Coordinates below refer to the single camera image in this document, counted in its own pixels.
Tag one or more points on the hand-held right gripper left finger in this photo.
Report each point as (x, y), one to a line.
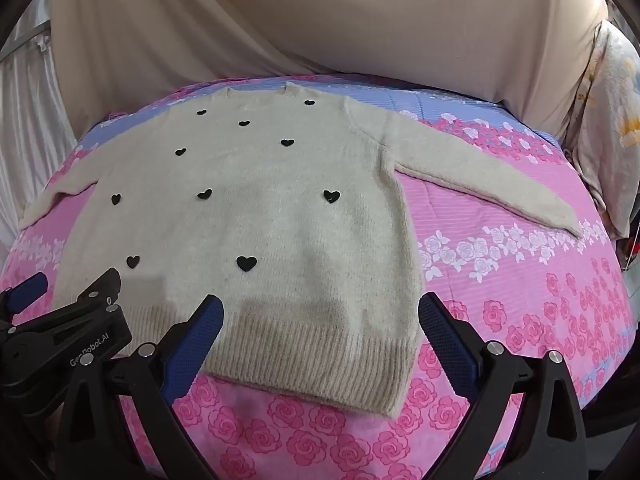
(197, 345)

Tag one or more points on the pink floral bed sheet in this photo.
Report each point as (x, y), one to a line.
(500, 285)

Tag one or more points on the pale floral blanket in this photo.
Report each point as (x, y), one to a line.
(615, 125)

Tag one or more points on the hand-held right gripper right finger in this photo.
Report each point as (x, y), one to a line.
(447, 342)

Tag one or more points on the white curtain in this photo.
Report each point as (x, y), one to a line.
(30, 125)

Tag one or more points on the cream sweater with black hearts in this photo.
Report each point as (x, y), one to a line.
(280, 220)

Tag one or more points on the beige draped cloth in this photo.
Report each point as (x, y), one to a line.
(325, 20)

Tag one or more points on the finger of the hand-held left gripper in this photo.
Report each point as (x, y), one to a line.
(25, 291)
(100, 287)

